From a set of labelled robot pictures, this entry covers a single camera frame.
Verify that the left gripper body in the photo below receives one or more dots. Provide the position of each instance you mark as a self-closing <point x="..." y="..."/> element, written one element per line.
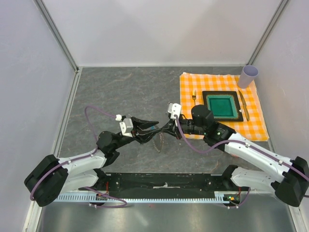
<point x="135" y="131"/>

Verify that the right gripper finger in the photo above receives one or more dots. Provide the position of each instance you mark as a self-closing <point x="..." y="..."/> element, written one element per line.
<point x="167" y="127"/>
<point x="175" y="133"/>

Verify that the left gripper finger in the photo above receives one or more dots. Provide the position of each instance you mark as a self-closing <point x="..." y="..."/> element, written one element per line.
<point x="155" y="134"/>
<point x="142" y="124"/>

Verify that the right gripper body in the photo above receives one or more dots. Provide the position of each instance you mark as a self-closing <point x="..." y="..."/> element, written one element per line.
<point x="176" y="128"/>

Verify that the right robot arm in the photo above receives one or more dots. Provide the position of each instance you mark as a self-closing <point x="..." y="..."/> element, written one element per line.
<point x="286" y="178"/>

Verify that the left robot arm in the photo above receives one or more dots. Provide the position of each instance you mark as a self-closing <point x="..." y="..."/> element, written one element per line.
<point x="53" y="176"/>

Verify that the gold fork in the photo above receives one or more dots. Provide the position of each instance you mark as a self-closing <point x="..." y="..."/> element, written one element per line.
<point x="194" y="96"/>

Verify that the green square plate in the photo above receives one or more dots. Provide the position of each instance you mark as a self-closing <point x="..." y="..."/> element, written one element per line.
<point x="224" y="105"/>

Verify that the gold knife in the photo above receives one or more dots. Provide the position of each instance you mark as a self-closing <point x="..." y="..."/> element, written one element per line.
<point x="244" y="106"/>

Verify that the orange checkered cloth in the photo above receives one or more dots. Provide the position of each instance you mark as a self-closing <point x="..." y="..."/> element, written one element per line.
<point x="254" y="130"/>

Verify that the lilac cup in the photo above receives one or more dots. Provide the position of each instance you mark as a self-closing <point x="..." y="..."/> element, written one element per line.
<point x="248" y="74"/>

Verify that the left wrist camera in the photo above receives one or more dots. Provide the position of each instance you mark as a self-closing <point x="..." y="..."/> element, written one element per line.
<point x="126" y="125"/>

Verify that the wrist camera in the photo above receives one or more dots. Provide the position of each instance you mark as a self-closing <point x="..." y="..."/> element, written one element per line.
<point x="126" y="125"/>
<point x="174" y="109"/>

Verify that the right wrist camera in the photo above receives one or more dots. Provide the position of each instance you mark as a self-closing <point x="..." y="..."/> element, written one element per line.
<point x="174" y="109"/>

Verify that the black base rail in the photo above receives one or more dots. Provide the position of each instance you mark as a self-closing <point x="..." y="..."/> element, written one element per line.
<point x="139" y="185"/>

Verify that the slotted cable duct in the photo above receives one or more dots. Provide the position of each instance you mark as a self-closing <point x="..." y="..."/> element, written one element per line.
<point x="91" y="197"/>

